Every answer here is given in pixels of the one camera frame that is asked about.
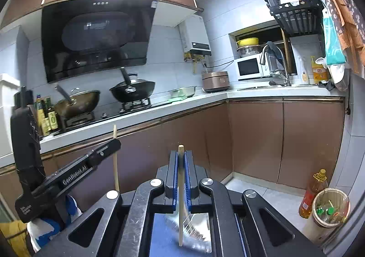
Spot white water heater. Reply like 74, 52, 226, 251
179, 14, 212, 57

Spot yellow label sauce bottle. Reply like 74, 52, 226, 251
35, 100, 51, 137

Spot white plastic bag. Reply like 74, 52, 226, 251
315, 57, 347, 92

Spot woven waste basket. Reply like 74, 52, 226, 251
303, 188, 351, 244

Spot teal hanging towel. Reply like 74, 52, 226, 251
322, 8, 347, 65

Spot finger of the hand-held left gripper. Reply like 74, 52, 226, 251
88, 140, 122, 165

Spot gas stove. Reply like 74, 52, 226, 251
61, 97, 160, 132

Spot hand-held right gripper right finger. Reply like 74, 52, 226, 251
184, 150, 326, 257

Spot person's left forearm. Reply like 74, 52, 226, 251
0, 220, 30, 257

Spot glass bowl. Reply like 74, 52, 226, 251
238, 45, 262, 57

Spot black wok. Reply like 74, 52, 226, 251
109, 67, 156, 103

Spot brass wok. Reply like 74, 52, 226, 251
54, 84, 101, 118

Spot blue fluffy mat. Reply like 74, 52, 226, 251
153, 213, 213, 257

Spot steel kitchen faucet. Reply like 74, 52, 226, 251
259, 44, 292, 87

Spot yellow bowl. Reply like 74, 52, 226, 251
236, 37, 260, 48

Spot brown kitchen cabinets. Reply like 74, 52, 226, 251
0, 94, 346, 219

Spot person's left hand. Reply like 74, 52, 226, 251
27, 195, 84, 253

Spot brown rice cooker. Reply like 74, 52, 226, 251
201, 71, 229, 93

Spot steel basin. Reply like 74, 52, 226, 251
169, 85, 197, 99

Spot dark rag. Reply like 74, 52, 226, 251
318, 80, 336, 92

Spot large cooking oil bottle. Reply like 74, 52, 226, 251
298, 169, 328, 219

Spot white soap bottle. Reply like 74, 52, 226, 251
297, 56, 309, 84

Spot yellow dish soap bottle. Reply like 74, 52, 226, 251
310, 56, 329, 84

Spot white microwave oven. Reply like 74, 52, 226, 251
235, 54, 271, 81

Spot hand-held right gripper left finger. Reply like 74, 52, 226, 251
37, 150, 179, 257

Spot pale wooden chopstick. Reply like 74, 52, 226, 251
178, 145, 185, 247
113, 125, 120, 191

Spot orange patterned curtain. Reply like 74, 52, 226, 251
302, 0, 365, 75

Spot green glass oil bottle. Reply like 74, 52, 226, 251
46, 97, 59, 132

